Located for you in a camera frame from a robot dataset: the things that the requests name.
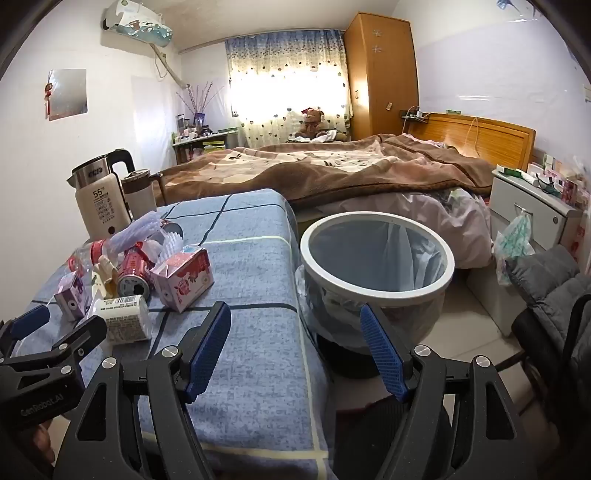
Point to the blue and cream dotted curtain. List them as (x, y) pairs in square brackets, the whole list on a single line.
[(286, 50)]

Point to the silver wall sheet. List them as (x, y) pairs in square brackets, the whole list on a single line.
[(67, 94)]

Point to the green and white box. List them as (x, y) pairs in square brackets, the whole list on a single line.
[(512, 171)]

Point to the white cloth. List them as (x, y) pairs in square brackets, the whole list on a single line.
[(330, 135)]

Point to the purple flower branches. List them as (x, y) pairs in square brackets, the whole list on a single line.
[(198, 99)]

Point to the clear bottle with red cap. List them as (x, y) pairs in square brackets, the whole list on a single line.
[(85, 258)]

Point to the white paper cup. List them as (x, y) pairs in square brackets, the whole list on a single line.
[(122, 323)]

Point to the clear wall sheet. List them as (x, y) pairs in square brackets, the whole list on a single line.
[(147, 110)]

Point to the dark glasses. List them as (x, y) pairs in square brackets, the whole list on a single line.
[(547, 187)]

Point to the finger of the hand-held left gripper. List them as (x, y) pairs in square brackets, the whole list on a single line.
[(30, 319), (87, 332)]

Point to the brown teddy bear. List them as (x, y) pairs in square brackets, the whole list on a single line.
[(313, 121)]

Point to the white air conditioner pipe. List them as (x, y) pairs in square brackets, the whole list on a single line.
[(168, 67)]

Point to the black chair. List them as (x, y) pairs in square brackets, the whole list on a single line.
[(524, 327)]

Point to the wooden wardrobe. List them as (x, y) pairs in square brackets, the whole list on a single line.
[(383, 74)]

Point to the white box with red print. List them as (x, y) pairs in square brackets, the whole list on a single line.
[(579, 244)]

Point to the small purple carton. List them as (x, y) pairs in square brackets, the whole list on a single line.
[(71, 297)]

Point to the pile of small boxes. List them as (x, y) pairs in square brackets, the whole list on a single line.
[(568, 184)]

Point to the green printed plastic bag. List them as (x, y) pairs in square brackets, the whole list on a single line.
[(515, 240)]

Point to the wooden bed headboard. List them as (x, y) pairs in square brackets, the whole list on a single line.
[(489, 138)]

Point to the white foam fruit net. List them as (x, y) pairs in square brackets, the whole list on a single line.
[(168, 244), (134, 230)]

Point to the pink milk carton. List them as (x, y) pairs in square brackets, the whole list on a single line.
[(182, 281)]

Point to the cluttered side desk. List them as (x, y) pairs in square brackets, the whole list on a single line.
[(194, 147)]

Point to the brown plush blanket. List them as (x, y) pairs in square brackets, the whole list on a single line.
[(323, 175)]

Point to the beige cup with brown lid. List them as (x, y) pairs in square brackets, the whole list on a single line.
[(138, 198)]

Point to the red hanging ornament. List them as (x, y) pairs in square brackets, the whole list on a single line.
[(47, 92)]

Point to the wall air conditioner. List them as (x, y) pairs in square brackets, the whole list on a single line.
[(134, 21)]

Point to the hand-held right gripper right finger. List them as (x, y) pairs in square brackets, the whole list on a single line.
[(383, 355)]

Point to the blue checked tablecloth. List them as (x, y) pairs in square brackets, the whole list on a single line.
[(258, 286)]

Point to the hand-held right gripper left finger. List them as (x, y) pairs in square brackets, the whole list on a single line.
[(207, 355)]

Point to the grey padded jacket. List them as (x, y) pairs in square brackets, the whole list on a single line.
[(549, 286)]

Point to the pale pink duvet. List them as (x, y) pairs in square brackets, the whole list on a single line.
[(461, 221)]

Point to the steel and cream electric kettle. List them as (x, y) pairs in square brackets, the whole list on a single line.
[(99, 203)]

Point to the white nightstand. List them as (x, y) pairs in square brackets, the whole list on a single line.
[(540, 212)]

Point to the headboard shelf with power strip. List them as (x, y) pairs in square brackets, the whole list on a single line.
[(413, 113)]

